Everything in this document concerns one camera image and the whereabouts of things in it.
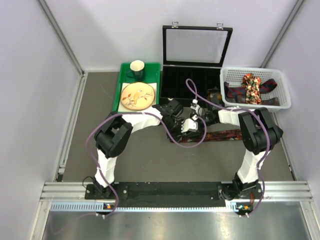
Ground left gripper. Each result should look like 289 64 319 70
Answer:
162 118 187 142

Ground brown tie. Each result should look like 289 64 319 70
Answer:
206 87 223 105

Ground dark red patterned tie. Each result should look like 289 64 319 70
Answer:
169 129 245 145

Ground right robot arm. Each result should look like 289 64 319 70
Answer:
203 107 283 200

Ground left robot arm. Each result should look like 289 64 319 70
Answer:
93 100 199 199

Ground dark maroon tie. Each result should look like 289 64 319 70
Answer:
225 95 280 106

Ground white plastic basket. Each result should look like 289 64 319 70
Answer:
220 67 292 113

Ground floral colourful tie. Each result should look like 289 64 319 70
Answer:
241 73 262 105

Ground bird pattern plate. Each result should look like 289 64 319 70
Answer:
120 81 156 111

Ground red navy striped tie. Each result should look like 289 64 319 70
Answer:
223 78 278 98

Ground black glass-lid display box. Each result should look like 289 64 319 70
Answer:
158 23 233 107

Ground green plastic tray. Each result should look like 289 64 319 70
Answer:
112 62 161 112

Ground dark green mug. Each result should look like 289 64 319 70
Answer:
126 60 145 82

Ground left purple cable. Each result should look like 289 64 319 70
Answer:
85 111 208 220

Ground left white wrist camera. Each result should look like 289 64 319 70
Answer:
181 118 198 133

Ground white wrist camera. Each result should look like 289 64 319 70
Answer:
181 118 198 133
190 99 203 116

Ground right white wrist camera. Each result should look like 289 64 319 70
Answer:
190 99 203 116

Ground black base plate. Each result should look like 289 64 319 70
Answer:
85 180 262 201

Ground slotted cable duct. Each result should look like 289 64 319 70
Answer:
49 200 240 213

